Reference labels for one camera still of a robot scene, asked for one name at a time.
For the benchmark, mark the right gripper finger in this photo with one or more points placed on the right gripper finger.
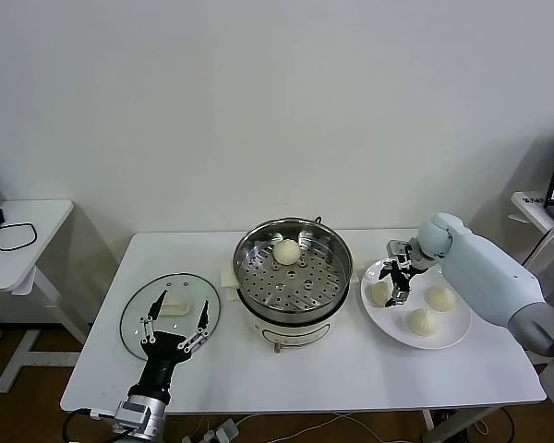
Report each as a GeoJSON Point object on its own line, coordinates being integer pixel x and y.
{"type": "Point", "coordinates": [386, 270]}
{"type": "Point", "coordinates": [401, 293]}

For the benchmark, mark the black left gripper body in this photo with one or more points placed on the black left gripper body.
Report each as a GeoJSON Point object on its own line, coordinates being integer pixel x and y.
{"type": "Point", "coordinates": [161, 362]}

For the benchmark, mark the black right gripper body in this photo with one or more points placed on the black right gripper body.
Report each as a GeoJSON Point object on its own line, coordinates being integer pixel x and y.
{"type": "Point", "coordinates": [405, 272]}

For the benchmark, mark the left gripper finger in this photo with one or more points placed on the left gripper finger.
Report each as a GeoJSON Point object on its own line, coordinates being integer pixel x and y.
{"type": "Point", "coordinates": [153, 318]}
{"type": "Point", "coordinates": [204, 320]}

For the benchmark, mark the white steamed baozi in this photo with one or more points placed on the white steamed baozi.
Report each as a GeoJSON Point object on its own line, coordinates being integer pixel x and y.
{"type": "Point", "coordinates": [440, 298]}
{"type": "Point", "coordinates": [422, 321]}
{"type": "Point", "coordinates": [377, 294]}
{"type": "Point", "coordinates": [286, 251]}

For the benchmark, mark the round glass pot lid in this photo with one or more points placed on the round glass pot lid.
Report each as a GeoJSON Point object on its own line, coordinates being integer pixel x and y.
{"type": "Point", "coordinates": [177, 308]}

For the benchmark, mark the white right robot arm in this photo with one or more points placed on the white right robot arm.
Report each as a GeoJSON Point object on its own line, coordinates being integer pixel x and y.
{"type": "Point", "coordinates": [480, 272]}

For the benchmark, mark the stainless steel steamer basket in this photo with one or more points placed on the stainless steel steamer basket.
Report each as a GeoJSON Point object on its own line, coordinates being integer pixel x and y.
{"type": "Point", "coordinates": [254, 247]}

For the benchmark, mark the white round plate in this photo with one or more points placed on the white round plate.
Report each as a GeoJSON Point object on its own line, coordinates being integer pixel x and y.
{"type": "Point", "coordinates": [392, 327]}

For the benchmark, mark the white electric cooker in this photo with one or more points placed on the white electric cooker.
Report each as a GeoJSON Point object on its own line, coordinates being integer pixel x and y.
{"type": "Point", "coordinates": [295, 330]}

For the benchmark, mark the white power strip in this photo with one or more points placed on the white power strip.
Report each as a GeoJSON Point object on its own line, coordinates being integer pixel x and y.
{"type": "Point", "coordinates": [224, 431]}

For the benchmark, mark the white work table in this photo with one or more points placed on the white work table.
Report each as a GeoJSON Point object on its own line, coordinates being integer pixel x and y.
{"type": "Point", "coordinates": [304, 383]}

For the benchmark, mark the white side table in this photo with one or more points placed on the white side table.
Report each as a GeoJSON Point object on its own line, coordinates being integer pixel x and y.
{"type": "Point", "coordinates": [531, 207]}
{"type": "Point", "coordinates": [14, 272]}

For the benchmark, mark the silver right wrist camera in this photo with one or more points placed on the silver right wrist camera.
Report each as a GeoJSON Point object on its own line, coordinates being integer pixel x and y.
{"type": "Point", "coordinates": [399, 251]}

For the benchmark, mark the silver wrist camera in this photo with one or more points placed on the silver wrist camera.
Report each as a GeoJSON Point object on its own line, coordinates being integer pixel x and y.
{"type": "Point", "coordinates": [131, 415]}
{"type": "Point", "coordinates": [399, 251]}

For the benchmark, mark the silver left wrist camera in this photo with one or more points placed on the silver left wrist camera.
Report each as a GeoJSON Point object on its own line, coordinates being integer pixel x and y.
{"type": "Point", "coordinates": [131, 415]}

